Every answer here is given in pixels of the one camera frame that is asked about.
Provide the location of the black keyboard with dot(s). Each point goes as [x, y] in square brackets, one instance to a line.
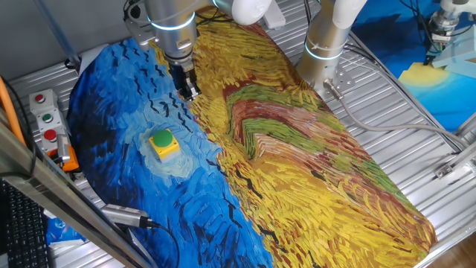
[22, 231]

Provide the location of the grey box green button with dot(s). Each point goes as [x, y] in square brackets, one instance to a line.
[47, 118]

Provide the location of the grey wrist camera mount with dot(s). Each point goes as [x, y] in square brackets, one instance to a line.
[138, 33]

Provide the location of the blue tissue pack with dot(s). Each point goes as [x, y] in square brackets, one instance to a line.
[61, 229]

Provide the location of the grey box red mushroom button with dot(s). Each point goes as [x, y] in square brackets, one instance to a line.
[50, 136]

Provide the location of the grey box flat red button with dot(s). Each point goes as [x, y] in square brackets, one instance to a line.
[39, 98]

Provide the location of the background robot gripper body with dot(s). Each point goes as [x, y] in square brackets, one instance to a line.
[437, 46]

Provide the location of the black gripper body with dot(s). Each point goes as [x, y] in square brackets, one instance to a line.
[184, 70]

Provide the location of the green button yellow box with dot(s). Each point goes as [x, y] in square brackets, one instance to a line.
[163, 143]

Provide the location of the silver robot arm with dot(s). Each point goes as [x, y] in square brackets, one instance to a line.
[175, 33]

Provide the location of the painted wheatfield print cloth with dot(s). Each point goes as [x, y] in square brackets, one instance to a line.
[297, 167]

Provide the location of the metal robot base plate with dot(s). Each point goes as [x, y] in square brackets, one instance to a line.
[344, 80]

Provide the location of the grey metal pole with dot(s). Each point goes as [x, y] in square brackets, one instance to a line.
[56, 33]

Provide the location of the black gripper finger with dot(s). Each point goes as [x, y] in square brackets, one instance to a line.
[194, 91]
[184, 87]

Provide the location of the blue yellow backdrop cloth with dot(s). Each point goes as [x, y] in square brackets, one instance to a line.
[427, 100]

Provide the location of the white power strip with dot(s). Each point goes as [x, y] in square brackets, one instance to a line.
[275, 16]

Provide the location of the aluminium profile bracket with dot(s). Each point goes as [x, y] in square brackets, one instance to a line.
[453, 164]

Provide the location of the large light blue gift box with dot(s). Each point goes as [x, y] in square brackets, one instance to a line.
[459, 50]

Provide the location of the aluminium frame bar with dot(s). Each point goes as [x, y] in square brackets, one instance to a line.
[56, 193]

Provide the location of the silver depth camera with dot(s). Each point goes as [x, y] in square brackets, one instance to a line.
[122, 216]
[63, 147]

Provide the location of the small light blue gift box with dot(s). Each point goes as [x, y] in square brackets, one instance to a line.
[463, 70]

